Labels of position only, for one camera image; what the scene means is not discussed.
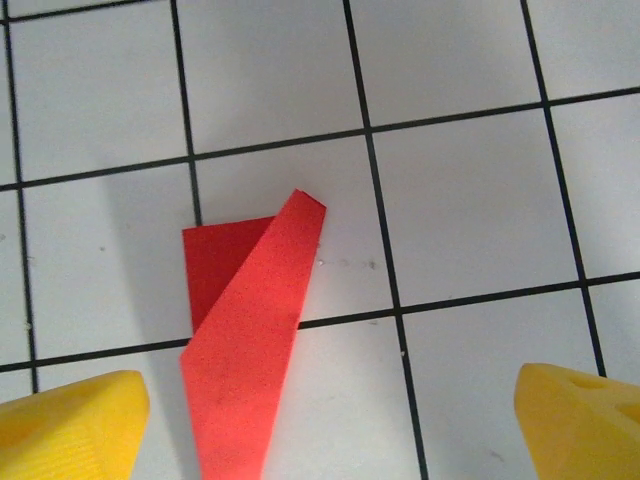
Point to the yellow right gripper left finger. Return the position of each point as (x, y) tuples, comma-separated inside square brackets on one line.
[(70, 435)]

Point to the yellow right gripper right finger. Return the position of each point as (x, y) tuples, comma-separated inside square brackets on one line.
[(585, 430)]

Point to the red cloth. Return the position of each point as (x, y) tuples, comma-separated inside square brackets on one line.
[(245, 350)]

